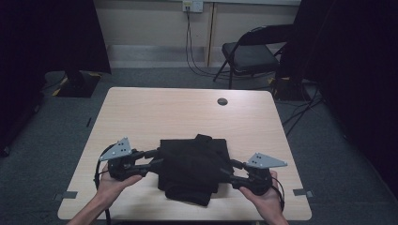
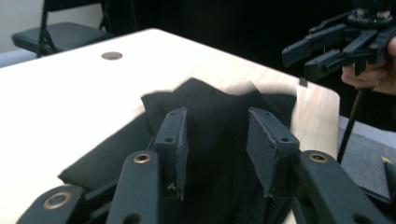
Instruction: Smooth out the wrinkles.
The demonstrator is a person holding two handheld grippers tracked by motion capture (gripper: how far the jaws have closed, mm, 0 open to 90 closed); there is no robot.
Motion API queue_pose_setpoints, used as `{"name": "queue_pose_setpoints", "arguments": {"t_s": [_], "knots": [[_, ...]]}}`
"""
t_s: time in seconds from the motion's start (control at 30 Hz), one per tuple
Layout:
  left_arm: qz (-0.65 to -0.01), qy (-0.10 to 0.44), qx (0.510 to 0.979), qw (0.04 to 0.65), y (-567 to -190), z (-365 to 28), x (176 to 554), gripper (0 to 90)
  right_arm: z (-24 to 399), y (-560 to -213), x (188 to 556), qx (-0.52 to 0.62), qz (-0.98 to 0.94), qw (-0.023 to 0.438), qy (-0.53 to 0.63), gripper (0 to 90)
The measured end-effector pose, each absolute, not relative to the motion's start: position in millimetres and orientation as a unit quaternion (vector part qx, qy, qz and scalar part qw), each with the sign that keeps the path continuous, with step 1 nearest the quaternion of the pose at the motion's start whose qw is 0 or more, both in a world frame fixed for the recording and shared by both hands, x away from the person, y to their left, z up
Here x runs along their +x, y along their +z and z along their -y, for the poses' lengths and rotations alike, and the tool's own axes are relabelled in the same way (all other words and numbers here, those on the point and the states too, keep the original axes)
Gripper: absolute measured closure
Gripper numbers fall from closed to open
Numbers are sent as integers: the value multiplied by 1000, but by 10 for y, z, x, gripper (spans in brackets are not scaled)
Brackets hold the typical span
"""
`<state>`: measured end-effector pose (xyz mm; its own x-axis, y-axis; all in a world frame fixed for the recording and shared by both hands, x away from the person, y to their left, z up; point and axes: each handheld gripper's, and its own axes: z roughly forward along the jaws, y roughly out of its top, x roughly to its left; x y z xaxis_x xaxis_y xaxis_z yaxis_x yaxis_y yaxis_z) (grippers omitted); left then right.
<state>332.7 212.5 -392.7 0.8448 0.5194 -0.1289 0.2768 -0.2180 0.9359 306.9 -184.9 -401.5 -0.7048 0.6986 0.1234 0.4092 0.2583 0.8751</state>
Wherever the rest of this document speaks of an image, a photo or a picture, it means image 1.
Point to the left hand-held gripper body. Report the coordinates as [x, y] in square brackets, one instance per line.
[120, 165]

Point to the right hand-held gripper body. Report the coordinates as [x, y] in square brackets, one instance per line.
[258, 179]

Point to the black pants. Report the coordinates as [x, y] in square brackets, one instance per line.
[191, 168]

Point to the person's left hand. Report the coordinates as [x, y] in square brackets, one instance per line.
[112, 187]

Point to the person's right hand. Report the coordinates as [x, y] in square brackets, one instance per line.
[266, 201]

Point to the grey tape strip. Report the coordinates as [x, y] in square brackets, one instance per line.
[303, 192]
[67, 195]

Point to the black stand base yellow tape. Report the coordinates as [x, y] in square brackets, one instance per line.
[289, 90]
[78, 86]

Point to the black folding chair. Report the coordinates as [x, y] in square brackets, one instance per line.
[250, 56]

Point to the black curtain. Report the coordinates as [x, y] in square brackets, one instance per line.
[47, 47]
[353, 62]

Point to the grey wall skirting duct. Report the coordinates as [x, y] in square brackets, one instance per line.
[150, 56]

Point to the wooden wall strip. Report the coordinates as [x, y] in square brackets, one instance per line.
[210, 34]

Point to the white wall socket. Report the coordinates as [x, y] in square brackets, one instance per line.
[192, 5]

